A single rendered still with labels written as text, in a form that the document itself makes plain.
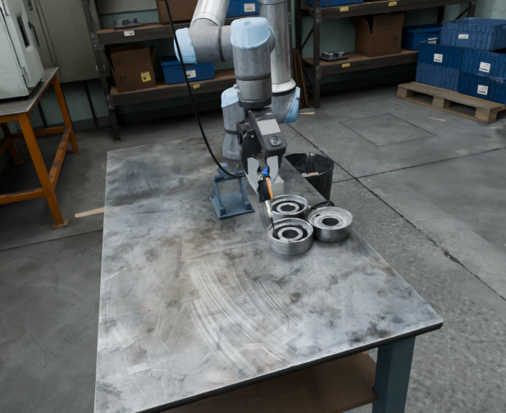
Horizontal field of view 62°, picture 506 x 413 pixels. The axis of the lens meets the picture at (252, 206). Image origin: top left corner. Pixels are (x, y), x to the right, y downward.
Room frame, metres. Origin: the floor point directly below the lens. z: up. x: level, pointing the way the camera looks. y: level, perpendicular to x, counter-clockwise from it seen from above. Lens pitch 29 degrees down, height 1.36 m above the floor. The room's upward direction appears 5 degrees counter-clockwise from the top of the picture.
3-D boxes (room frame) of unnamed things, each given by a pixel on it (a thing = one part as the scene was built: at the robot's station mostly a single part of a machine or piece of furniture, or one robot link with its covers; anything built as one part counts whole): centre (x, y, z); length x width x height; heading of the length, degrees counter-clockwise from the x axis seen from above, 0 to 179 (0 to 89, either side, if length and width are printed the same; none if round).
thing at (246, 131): (0.90, -0.02, 1.07); 0.09 x 0.08 x 0.12; 14
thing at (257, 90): (0.89, -0.02, 1.15); 0.08 x 0.08 x 0.05
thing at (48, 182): (3.07, 1.70, 0.39); 1.50 x 0.62 x 0.78; 14
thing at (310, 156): (2.13, -0.30, 0.21); 0.34 x 0.34 x 0.43
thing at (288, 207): (0.94, -0.09, 0.82); 0.10 x 0.10 x 0.04
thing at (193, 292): (1.05, 0.11, 0.79); 1.20 x 0.60 x 0.02; 14
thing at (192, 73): (4.52, 0.54, 0.56); 0.52 x 0.38 x 0.22; 101
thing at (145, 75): (4.37, 1.06, 0.64); 0.49 x 0.40 x 0.37; 109
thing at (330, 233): (0.86, -0.18, 0.82); 0.10 x 0.10 x 0.04
